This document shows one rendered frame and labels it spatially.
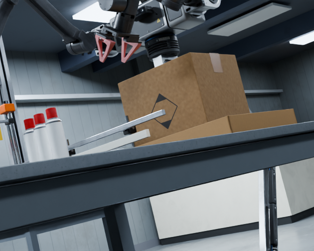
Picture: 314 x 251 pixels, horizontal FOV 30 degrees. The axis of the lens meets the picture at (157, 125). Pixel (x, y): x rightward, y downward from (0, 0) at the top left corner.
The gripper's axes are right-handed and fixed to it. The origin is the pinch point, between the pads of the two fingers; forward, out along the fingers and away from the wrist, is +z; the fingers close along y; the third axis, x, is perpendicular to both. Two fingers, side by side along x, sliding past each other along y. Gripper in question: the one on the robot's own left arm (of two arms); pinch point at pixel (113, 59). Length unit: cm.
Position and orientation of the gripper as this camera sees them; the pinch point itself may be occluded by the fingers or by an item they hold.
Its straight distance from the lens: 177.3
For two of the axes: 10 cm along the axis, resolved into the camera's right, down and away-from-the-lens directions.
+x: 7.4, 4.1, -5.4
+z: -2.9, 9.1, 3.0
